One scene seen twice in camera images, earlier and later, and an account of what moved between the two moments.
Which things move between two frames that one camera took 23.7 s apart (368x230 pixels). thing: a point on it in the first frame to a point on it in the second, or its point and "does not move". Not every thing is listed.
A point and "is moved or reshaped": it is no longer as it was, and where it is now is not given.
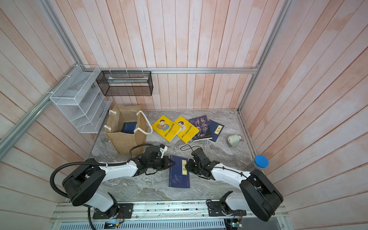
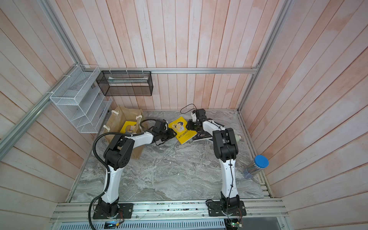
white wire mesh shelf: (78, 97) does not move
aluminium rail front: (161, 213) does not move
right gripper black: (189, 166) to (189, 125)
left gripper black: (166, 160) to (170, 131)
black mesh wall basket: (126, 83) does not move
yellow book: (166, 128) is moved or reshaped
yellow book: (187, 131) does not move
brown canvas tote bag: (126, 127) does not move
